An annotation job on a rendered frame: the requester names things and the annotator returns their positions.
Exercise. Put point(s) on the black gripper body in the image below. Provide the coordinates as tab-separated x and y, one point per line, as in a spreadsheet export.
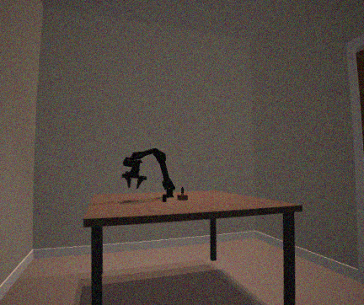
134	172

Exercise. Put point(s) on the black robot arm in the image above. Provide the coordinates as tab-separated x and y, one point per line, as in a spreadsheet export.
161	158

